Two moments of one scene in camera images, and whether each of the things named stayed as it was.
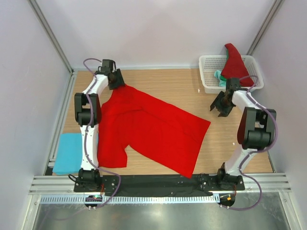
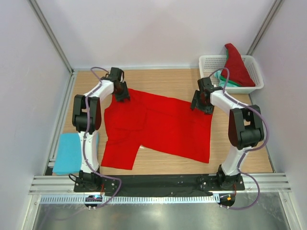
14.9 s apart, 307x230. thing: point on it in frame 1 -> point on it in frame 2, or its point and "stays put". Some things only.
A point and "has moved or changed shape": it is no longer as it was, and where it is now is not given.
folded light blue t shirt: x=69 y=155 stays put
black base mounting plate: x=159 y=183 stays put
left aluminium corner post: x=51 y=34 stays put
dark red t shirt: x=235 y=67 stays put
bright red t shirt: x=129 y=117 has moved or changed shape
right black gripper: x=224 y=111 -> x=208 y=109
